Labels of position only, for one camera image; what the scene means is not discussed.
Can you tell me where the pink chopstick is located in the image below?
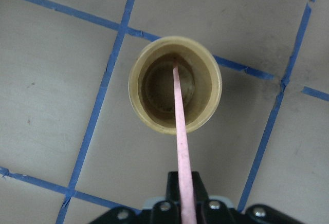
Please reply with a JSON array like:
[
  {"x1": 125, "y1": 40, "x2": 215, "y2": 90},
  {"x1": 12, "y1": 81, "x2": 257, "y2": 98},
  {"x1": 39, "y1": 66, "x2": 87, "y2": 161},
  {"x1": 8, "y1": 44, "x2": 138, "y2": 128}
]
[{"x1": 173, "y1": 62, "x2": 197, "y2": 223}]

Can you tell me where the bamboo cup holder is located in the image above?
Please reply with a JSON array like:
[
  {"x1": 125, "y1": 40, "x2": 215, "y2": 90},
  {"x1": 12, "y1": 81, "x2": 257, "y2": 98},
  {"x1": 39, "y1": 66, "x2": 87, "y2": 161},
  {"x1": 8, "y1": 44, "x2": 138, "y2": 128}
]
[{"x1": 128, "y1": 36, "x2": 222, "y2": 135}]

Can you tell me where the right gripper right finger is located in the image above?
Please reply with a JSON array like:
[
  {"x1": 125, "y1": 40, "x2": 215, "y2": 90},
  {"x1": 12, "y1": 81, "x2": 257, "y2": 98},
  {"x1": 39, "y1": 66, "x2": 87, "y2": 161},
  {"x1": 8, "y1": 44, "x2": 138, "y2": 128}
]
[{"x1": 192, "y1": 171, "x2": 226, "y2": 223}]

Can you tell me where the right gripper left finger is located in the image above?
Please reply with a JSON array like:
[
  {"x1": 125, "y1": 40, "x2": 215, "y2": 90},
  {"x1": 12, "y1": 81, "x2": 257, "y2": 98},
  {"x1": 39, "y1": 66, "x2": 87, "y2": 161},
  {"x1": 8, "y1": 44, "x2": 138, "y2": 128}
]
[{"x1": 151, "y1": 172, "x2": 180, "y2": 224}]

